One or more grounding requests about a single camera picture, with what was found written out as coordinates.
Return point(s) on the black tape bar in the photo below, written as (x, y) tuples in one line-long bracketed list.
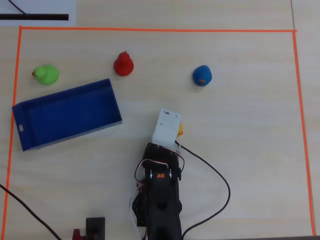
[(47, 17)]

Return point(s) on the white camera housing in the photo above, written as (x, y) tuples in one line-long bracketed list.
[(166, 127)]

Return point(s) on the black clamp base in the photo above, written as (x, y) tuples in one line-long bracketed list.
[(95, 225)]

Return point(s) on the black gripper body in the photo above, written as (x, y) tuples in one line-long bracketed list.
[(153, 149)]

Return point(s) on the white paper sheet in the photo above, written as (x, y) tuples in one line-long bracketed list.
[(37, 7)]

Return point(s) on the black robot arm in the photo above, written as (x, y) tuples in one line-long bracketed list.
[(162, 200)]

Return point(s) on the blue rubber duck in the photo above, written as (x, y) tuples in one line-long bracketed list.
[(202, 75)]

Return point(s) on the yellow rubber duck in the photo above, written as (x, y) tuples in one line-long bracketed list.
[(180, 130)]

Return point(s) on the orange tape strip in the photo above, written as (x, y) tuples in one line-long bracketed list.
[(303, 125), (160, 30), (17, 62)]

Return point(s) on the green rubber duck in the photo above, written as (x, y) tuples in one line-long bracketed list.
[(47, 75)]

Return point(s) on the blue plastic box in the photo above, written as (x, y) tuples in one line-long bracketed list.
[(70, 115)]

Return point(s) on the red rubber duck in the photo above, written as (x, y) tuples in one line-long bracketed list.
[(123, 66)]

